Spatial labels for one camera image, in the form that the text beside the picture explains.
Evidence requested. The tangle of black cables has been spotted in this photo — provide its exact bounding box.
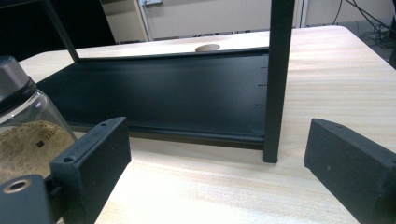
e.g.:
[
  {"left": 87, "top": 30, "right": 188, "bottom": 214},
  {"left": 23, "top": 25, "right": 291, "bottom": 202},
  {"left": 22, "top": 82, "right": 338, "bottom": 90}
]
[{"left": 331, "top": 0, "right": 396, "bottom": 49}]

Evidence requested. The dark curtain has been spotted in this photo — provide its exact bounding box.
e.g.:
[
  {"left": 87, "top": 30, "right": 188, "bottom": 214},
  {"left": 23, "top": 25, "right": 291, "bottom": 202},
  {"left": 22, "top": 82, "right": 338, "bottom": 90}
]
[{"left": 387, "top": 15, "right": 396, "bottom": 70}]

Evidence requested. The glass jar with brown powder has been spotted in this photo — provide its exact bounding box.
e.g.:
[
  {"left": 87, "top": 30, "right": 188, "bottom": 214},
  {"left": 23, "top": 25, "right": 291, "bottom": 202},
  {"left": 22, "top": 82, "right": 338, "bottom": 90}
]
[{"left": 0, "top": 55, "right": 78, "bottom": 185}]

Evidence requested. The black metal two-tier rack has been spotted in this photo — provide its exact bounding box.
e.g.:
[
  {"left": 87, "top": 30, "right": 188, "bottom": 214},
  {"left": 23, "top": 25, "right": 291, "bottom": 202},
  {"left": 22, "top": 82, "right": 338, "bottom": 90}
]
[{"left": 36, "top": 0, "right": 296, "bottom": 164}]

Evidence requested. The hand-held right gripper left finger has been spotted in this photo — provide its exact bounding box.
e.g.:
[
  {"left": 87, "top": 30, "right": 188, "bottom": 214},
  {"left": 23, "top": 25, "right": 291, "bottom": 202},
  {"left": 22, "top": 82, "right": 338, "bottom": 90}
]
[{"left": 49, "top": 116, "right": 132, "bottom": 224}]

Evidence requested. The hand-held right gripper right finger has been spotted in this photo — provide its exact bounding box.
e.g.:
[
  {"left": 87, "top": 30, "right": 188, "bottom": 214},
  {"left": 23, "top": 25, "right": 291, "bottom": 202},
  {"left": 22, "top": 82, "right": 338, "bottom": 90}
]
[{"left": 303, "top": 118, "right": 396, "bottom": 224}]

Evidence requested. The beige cabinet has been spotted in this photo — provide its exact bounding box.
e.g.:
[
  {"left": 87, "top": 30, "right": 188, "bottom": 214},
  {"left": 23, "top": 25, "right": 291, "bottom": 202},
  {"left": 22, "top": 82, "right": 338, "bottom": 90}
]
[{"left": 101, "top": 0, "right": 307, "bottom": 42}]

